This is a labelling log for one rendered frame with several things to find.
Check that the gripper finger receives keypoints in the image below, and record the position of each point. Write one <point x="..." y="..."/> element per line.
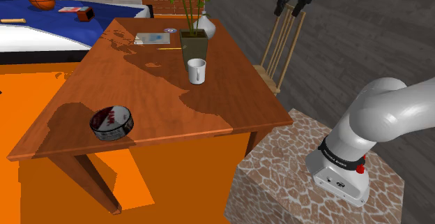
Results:
<point x="299" y="7"/>
<point x="279" y="5"/>

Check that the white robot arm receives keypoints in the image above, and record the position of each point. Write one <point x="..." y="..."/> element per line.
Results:
<point x="370" y="114"/>

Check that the light wooden chair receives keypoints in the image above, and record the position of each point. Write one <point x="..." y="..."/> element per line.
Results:
<point x="268" y="73"/>

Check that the white vase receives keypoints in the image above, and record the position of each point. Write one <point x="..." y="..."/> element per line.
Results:
<point x="208" y="26"/>

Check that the green plant in dark pot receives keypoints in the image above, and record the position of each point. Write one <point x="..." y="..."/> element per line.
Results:
<point x="194" y="46"/>

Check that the white mug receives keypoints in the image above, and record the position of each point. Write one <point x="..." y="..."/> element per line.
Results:
<point x="197" y="72"/>

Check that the silver disc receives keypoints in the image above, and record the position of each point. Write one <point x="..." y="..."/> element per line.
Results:
<point x="170" y="30"/>

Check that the yellow pencil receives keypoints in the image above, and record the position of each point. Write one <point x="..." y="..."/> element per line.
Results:
<point x="169" y="48"/>

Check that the pale blue book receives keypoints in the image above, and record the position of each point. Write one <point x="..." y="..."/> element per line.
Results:
<point x="153" y="38"/>

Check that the brown wooden table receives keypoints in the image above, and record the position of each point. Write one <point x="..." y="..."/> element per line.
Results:
<point x="142" y="90"/>

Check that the stone patterned robot stand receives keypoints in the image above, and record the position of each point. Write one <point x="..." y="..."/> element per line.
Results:
<point x="272" y="182"/>

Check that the round black and white tin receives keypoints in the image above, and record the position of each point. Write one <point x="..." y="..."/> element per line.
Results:
<point x="112" y="124"/>

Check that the bed with blue cover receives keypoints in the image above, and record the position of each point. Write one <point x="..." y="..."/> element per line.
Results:
<point x="51" y="26"/>

